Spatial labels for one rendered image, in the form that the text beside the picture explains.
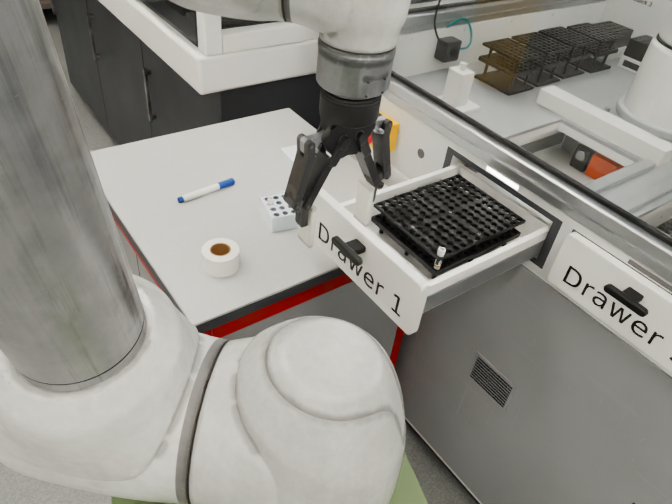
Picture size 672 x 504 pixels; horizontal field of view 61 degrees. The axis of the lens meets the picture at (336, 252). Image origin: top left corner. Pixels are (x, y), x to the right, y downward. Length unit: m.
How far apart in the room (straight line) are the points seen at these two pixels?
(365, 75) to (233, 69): 0.99
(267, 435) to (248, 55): 1.30
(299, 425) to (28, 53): 0.31
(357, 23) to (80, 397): 0.44
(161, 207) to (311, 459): 0.88
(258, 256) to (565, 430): 0.72
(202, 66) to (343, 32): 0.97
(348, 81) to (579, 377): 0.77
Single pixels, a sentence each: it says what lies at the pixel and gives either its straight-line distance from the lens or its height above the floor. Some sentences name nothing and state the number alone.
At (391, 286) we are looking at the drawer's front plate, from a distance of 0.92.
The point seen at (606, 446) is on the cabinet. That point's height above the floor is 0.57.
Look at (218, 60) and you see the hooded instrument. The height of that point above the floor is 0.89.
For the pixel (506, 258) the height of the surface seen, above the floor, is 0.87.
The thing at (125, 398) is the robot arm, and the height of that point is 1.13.
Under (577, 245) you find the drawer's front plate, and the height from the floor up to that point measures 0.92.
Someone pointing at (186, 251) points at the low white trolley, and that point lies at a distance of 1.15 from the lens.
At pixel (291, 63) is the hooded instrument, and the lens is 1.73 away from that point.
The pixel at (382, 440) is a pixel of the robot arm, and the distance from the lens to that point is 0.49.
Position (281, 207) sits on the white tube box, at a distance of 1.21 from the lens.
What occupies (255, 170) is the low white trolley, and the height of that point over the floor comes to 0.76.
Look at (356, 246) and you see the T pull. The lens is 0.93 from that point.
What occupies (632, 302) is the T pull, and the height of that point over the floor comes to 0.91.
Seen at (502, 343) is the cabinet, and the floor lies 0.59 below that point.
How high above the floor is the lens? 1.50
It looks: 40 degrees down
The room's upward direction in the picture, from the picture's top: 7 degrees clockwise
